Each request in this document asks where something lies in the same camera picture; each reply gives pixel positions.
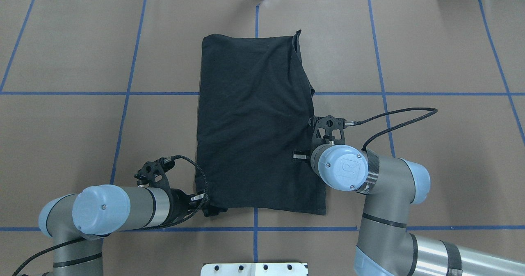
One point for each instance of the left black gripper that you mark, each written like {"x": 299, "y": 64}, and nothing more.
{"x": 179, "y": 204}

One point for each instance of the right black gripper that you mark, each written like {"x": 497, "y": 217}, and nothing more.
{"x": 300, "y": 157}

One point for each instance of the black graphic t-shirt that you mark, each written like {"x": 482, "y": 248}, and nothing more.
{"x": 255, "y": 101}

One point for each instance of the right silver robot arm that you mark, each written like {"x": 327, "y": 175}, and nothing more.
{"x": 390, "y": 186}

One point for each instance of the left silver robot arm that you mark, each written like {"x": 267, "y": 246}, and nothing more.
{"x": 78, "y": 223}

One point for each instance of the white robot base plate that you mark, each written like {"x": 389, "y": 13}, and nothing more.
{"x": 255, "y": 269}

